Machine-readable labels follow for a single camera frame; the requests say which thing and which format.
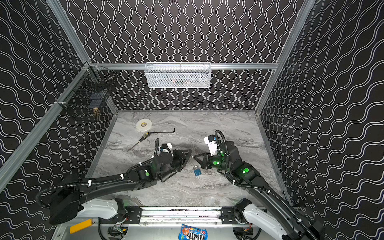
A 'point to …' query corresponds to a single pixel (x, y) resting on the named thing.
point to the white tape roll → (143, 124)
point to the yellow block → (81, 226)
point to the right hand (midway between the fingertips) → (194, 157)
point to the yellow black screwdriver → (146, 135)
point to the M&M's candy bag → (189, 233)
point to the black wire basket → (89, 90)
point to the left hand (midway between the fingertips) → (197, 152)
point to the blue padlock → (197, 171)
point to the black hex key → (164, 132)
